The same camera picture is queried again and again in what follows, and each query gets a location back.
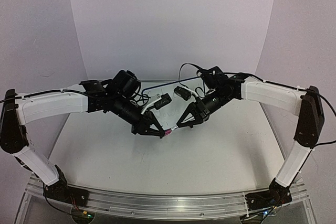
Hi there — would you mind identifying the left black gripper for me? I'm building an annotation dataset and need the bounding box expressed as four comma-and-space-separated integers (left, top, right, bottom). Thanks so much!
111, 93, 166, 136

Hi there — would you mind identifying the magenta marker cap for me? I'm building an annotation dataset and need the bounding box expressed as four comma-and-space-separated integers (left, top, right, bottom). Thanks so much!
164, 129, 172, 136

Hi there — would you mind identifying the blue framed small whiteboard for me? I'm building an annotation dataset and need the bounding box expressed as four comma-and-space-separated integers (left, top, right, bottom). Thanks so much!
140, 77, 208, 130

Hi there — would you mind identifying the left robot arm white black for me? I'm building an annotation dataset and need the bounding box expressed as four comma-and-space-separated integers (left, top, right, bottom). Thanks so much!
1, 70, 171, 208

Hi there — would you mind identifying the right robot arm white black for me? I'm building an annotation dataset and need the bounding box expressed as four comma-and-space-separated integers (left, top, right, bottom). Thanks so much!
174, 67, 330, 210

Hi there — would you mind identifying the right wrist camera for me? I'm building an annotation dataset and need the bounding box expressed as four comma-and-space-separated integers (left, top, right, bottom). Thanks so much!
174, 86, 201, 102

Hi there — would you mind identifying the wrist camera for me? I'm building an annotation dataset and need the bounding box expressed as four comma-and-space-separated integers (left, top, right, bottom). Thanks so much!
141, 93, 172, 114
174, 86, 201, 102

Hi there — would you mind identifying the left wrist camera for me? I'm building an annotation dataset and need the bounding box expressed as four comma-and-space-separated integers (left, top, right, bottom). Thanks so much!
141, 93, 172, 114

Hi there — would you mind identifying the left camera black cable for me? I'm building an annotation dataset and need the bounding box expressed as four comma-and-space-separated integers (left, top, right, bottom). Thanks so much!
133, 90, 152, 106

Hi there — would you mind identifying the camera black cable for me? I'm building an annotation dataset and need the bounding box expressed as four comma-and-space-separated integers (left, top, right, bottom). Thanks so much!
133, 90, 152, 106
178, 63, 208, 88

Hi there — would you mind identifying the right camera black cable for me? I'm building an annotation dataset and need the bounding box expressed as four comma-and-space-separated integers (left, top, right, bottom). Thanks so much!
178, 63, 208, 88

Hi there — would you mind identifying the aluminium front rail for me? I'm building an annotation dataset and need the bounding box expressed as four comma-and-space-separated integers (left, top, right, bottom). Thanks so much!
15, 175, 317, 223

